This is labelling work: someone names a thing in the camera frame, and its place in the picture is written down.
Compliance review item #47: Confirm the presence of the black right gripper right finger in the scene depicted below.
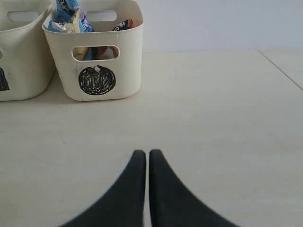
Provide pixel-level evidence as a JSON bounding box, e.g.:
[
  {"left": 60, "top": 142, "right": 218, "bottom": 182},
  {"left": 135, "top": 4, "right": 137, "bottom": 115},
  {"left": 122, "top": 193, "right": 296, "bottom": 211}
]
[{"left": 149, "top": 149, "right": 236, "bottom": 227}]

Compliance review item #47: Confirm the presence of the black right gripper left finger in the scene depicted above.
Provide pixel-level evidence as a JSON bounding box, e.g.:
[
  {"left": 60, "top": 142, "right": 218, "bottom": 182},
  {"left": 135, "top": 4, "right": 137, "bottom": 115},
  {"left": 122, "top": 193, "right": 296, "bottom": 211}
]
[{"left": 62, "top": 150, "right": 146, "bottom": 227}]

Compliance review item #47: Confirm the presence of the blue instant noodle bag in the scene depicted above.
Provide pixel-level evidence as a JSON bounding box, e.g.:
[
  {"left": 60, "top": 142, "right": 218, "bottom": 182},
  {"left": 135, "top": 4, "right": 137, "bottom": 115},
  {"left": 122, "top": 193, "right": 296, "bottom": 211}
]
[{"left": 46, "top": 0, "right": 95, "bottom": 60}]

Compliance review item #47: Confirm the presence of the cream bin circle mark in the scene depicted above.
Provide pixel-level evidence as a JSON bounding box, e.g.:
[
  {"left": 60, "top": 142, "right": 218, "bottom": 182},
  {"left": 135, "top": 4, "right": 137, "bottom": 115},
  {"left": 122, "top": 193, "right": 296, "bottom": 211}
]
[{"left": 42, "top": 0, "right": 143, "bottom": 101}]

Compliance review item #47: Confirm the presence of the cream bin square mark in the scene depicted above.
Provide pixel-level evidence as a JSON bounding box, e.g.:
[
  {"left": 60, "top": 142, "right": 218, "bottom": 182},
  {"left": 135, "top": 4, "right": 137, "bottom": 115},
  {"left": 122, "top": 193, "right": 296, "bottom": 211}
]
[{"left": 0, "top": 0, "right": 56, "bottom": 101}]

